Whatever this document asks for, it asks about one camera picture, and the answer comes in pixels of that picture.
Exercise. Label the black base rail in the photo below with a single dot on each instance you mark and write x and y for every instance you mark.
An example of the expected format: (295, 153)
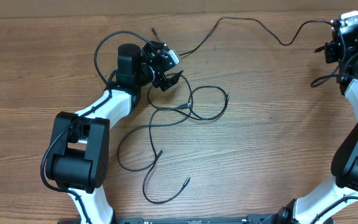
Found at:
(250, 219)

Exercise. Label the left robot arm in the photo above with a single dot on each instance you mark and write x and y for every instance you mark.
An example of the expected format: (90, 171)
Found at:
(76, 160)

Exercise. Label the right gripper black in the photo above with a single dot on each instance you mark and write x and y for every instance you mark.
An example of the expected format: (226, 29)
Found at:
(330, 47)

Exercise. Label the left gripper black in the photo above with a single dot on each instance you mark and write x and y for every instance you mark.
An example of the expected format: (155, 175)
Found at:
(148, 51)

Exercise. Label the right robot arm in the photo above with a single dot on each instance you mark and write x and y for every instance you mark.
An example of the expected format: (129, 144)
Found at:
(341, 187)

